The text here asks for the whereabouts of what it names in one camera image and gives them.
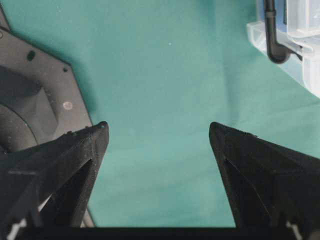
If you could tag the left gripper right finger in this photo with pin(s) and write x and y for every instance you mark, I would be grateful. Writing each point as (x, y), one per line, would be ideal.
(273, 191)

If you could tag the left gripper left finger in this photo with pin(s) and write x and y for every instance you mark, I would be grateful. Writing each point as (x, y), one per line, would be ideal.
(49, 185)

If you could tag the clear plastic storage case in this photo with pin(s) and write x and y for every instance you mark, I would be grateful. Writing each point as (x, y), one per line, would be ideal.
(298, 28)

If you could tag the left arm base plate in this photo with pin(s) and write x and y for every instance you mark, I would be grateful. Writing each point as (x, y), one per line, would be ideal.
(40, 98)

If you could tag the black case handle left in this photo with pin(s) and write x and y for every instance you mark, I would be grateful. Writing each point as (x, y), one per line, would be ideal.
(276, 52)

